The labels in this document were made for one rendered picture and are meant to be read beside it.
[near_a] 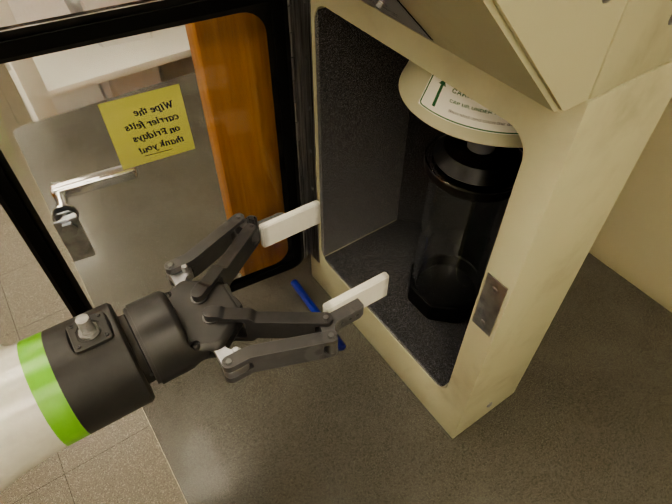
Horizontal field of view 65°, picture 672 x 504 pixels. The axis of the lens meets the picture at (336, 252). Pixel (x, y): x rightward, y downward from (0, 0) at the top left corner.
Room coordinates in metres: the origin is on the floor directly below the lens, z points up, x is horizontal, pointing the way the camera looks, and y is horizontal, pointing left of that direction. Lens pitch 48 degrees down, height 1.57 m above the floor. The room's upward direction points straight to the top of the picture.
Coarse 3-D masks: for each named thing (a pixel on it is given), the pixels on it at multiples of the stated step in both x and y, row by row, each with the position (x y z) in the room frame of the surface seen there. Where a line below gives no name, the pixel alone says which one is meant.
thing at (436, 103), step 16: (416, 64) 0.43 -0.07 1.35; (400, 80) 0.44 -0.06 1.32; (416, 80) 0.41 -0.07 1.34; (432, 80) 0.40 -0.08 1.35; (416, 96) 0.40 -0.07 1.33; (432, 96) 0.39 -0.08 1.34; (448, 96) 0.38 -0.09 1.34; (464, 96) 0.37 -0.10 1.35; (416, 112) 0.39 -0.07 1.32; (432, 112) 0.38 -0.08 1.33; (448, 112) 0.37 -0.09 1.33; (464, 112) 0.37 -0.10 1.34; (480, 112) 0.36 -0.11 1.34; (448, 128) 0.37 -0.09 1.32; (464, 128) 0.36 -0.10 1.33; (480, 128) 0.36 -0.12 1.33; (496, 128) 0.35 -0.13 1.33; (512, 128) 0.35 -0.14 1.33; (496, 144) 0.35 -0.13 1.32; (512, 144) 0.35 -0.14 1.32
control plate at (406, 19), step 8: (368, 0) 0.37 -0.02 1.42; (376, 0) 0.35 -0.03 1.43; (384, 0) 0.33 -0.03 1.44; (392, 0) 0.31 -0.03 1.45; (376, 8) 0.37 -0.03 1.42; (384, 8) 0.35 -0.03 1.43; (392, 8) 0.33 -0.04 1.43; (400, 8) 0.31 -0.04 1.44; (392, 16) 0.35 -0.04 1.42; (400, 16) 0.33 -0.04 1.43; (408, 16) 0.32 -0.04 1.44; (408, 24) 0.33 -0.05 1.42; (416, 24) 0.32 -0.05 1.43; (424, 32) 0.32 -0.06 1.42
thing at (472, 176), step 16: (448, 144) 0.43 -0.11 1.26; (464, 144) 0.43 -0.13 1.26; (480, 144) 0.42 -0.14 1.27; (448, 160) 0.41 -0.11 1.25; (464, 160) 0.41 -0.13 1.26; (480, 160) 0.41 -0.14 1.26; (496, 160) 0.41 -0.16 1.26; (512, 160) 0.41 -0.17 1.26; (464, 176) 0.39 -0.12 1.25; (480, 176) 0.39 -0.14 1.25; (496, 176) 0.39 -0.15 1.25; (512, 176) 0.40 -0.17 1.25
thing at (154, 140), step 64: (0, 64) 0.39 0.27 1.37; (64, 64) 0.41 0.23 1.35; (128, 64) 0.43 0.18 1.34; (192, 64) 0.46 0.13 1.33; (256, 64) 0.49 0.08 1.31; (0, 128) 0.38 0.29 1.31; (64, 128) 0.40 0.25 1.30; (128, 128) 0.42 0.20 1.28; (192, 128) 0.45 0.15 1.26; (256, 128) 0.48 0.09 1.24; (64, 192) 0.39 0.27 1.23; (128, 192) 0.42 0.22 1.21; (192, 192) 0.44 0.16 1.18; (256, 192) 0.48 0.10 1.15; (64, 256) 0.38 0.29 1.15; (128, 256) 0.40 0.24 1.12; (256, 256) 0.47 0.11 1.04
